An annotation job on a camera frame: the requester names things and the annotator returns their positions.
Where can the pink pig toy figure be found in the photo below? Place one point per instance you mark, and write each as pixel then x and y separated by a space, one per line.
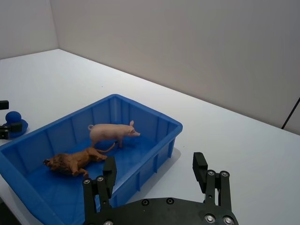
pixel 110 133

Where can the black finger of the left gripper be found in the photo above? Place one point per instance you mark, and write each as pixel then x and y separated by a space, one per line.
pixel 10 130
pixel 3 105

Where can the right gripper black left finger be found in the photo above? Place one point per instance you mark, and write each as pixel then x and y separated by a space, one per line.
pixel 109 173

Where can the blue plastic bin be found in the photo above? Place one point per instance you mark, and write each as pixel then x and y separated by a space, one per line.
pixel 70 150

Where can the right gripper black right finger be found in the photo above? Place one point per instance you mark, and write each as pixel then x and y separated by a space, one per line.
pixel 200 171

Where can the blue rounded toy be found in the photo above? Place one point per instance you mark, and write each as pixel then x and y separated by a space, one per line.
pixel 12 118

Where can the brown lion toy figure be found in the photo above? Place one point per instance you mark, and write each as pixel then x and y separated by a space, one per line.
pixel 70 161

